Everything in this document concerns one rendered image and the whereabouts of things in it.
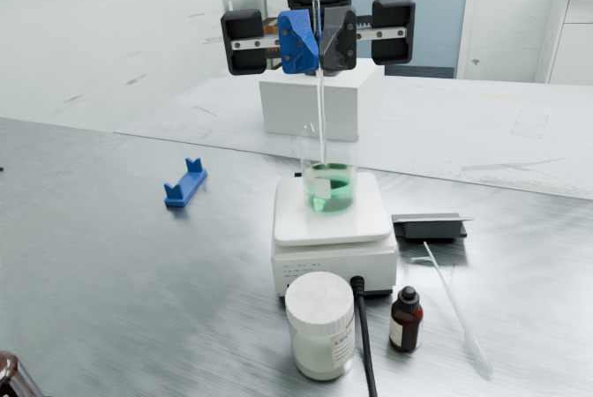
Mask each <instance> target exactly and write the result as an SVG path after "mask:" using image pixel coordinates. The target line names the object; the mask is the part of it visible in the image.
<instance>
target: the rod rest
mask: <svg viewBox="0 0 593 397"><path fill-rule="evenodd" d="M185 162H186V166H187V169H188V170H187V171H186V172H185V174H184V175H183V176H182V178H181V179H180V180H179V182H178V183H177V184H176V185H175V186H174V187H173V186H172V185H170V184H169V183H164V185H163V186H164V189H165V191H166V195H167V197H166V198H165V199H164V203H165V206H185V205H186V204H187V202H188V201H189V199H190V198H191V196H192V195H193V193H194V192H195V191H196V190H197V189H198V187H199V185H200V184H201V183H202V181H203V180H204V178H205V177H206V175H207V171H206V169H203V167H202V163H201V159H200V157H198V158H197V159H196V160H195V161H193V160H192V159H190V158H189V157H186V158H185Z"/></svg>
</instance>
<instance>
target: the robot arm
mask: <svg viewBox="0 0 593 397"><path fill-rule="evenodd" d="M287 1H288V8H287V10H286V11H281V12H280V13H279V15H278V32H279V33H278V34H264V30H263V24H262V16H261V12H260V11H259V10H257V9H248V10H236V11H226V12H225V13H224V14H223V15H222V17H221V19H220V21H221V30H222V36H223V41H224V47H225V52H226V57H227V63H228V68H229V73H230V74H231V75H233V76H243V75H255V74H262V73H264V72H265V70H266V67H267V60H266V59H274V58H281V67H282V70H283V72H284V73H285V74H302V73H304V75H309V76H317V72H316V70H317V69H318V68H319V66H320V68H321V69H323V77H336V76H337V75H339V74H340V73H341V72H342V71H351V70H353V69H355V68H356V66H357V41H369V40H372V61H373V62H374V63H375V64H376V65H378V66H381V65H393V64H408V63H409V62H410V61H411V59H412V54H413V41H414V26H415V13H416V3H415V2H414V1H413V0H374V1H373V3H372V15H359V16H357V13H356V9H355V8H354V7H353V6H351V0H319V5H320V24H321V40H320V44H319V49H318V45H317V42H316V41H315V38H314V23H313V7H312V1H313V0H287ZM364 23H365V25H366V27H357V26H360V24H361V25H362V26H364ZM368 23H369V24H370V26H368ZM274 47H280V49H279V48H278V49H277V50H275V49H274V51H272V50H271V49H270V50H269V51H268V50H267V49H266V48H274Z"/></svg>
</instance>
